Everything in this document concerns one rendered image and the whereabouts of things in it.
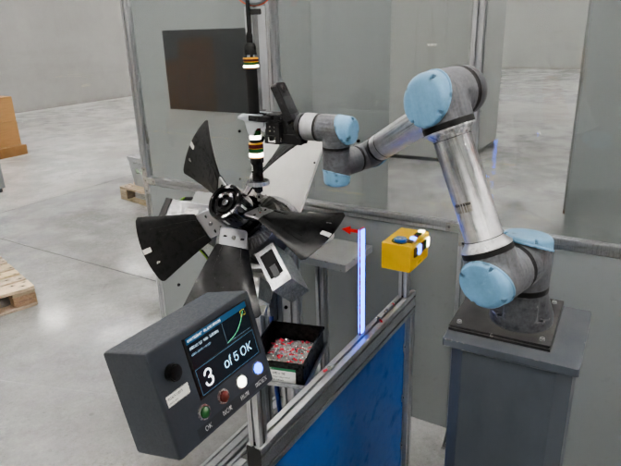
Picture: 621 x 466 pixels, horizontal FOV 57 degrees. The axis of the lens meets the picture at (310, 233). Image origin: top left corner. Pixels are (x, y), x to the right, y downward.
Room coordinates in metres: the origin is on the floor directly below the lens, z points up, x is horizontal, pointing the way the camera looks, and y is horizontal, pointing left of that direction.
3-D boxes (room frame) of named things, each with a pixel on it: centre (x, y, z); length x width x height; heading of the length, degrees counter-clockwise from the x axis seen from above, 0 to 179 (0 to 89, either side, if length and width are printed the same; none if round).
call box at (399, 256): (1.73, -0.31, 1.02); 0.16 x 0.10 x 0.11; 148
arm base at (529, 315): (1.27, -0.52, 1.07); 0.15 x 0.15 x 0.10
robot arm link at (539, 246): (1.26, -0.51, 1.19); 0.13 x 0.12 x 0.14; 133
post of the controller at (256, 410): (1.03, 0.13, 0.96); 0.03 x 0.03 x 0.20; 58
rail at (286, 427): (1.40, -0.10, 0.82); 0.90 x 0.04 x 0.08; 148
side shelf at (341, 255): (2.20, -0.04, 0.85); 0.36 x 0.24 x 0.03; 58
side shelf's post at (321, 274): (2.20, -0.04, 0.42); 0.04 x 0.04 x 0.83; 58
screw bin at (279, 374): (1.42, 0.08, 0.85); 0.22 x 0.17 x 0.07; 163
